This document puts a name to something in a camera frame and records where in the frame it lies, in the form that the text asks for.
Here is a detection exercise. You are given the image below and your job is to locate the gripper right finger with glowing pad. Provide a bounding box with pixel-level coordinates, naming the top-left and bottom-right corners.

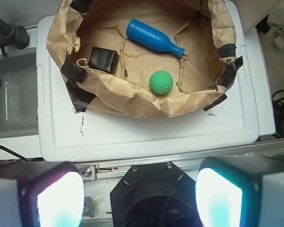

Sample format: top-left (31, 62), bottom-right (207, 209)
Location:
top-left (195, 155), bottom-right (284, 227)

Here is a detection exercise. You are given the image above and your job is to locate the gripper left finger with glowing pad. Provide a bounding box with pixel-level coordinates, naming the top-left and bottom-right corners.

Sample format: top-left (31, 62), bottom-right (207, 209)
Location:
top-left (0, 161), bottom-right (85, 227)

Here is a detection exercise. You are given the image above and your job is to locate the green dimpled ball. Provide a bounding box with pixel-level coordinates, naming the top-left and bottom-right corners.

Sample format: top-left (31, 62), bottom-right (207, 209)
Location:
top-left (149, 71), bottom-right (173, 95)

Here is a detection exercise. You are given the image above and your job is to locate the white plastic bin lid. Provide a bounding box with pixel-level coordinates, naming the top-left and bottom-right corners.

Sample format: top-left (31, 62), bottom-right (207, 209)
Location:
top-left (36, 1), bottom-right (260, 162)

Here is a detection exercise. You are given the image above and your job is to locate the clear plastic container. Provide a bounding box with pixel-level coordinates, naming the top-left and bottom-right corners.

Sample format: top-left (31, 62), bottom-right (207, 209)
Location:
top-left (0, 48), bottom-right (38, 139)

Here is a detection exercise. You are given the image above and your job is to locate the white power adapter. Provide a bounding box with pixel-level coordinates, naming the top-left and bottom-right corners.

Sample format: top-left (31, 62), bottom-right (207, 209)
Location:
top-left (270, 27), bottom-right (284, 52)

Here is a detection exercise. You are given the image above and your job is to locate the black square block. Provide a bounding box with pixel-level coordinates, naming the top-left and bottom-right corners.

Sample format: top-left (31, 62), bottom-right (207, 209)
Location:
top-left (88, 47), bottom-right (119, 74)

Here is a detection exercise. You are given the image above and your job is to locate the crumpled brown paper bag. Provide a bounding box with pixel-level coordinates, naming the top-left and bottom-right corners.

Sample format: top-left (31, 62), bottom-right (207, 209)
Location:
top-left (46, 0), bottom-right (243, 119)

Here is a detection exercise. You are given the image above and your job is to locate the blue plastic bottle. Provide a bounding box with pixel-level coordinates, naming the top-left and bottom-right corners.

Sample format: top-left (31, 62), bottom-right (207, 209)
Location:
top-left (126, 19), bottom-right (185, 58)

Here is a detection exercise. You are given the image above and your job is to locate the thin black cable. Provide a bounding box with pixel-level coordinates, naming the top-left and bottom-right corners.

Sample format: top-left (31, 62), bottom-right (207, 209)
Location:
top-left (0, 142), bottom-right (31, 163)

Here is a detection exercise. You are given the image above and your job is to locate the black octagonal mount plate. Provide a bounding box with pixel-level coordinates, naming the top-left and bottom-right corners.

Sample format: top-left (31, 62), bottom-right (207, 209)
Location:
top-left (110, 163), bottom-right (203, 227)

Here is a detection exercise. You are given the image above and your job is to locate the aluminium extrusion rail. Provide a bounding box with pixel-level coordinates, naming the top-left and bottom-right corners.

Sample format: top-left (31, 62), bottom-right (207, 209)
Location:
top-left (75, 138), bottom-right (284, 182)

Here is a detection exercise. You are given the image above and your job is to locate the black clamp with cable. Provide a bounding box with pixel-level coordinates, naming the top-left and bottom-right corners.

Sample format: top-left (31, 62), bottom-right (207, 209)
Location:
top-left (0, 18), bottom-right (30, 57)

